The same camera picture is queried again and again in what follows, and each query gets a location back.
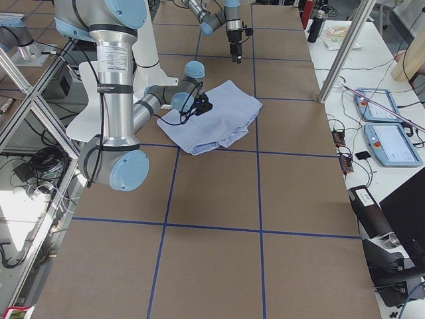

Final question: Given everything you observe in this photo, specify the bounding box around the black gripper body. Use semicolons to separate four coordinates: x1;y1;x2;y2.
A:
189;94;213;116
226;28;253;56

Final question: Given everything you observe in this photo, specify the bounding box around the blue striped button shirt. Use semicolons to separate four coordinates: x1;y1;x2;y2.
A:
157;80;262;156

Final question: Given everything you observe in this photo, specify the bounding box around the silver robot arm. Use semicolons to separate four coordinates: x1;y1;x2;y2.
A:
54;1;213;191
181;0;254;64

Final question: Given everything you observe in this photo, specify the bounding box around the black insulated bottle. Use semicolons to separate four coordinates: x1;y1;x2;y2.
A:
307;9;325;43

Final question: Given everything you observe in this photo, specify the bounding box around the metal reacher grabber tool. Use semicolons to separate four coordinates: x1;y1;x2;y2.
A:
338;82;425;134

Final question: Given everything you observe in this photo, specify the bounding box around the upper blue teach pendant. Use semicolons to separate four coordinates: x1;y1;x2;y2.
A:
354;87;402;123

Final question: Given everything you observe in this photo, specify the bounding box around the blue teach pendant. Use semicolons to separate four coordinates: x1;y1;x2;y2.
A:
363;123;423;167
354;87;402;123

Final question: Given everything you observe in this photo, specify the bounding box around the black USB hub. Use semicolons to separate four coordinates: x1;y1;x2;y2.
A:
336;146;354;175

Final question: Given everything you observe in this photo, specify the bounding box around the small black adapter box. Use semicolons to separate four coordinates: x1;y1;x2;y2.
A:
355;151;371;160

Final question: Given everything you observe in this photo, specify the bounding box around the lower blue teach pendant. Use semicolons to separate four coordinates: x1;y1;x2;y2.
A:
363;123;423;167

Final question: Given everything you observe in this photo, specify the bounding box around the black monitor on stand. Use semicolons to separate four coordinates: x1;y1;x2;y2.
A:
361;167;425;308

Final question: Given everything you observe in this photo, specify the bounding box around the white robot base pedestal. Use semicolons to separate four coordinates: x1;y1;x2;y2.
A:
66;17;179;142

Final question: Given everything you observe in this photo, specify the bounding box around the aluminium frame post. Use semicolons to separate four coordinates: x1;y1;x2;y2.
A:
317;0;377;104

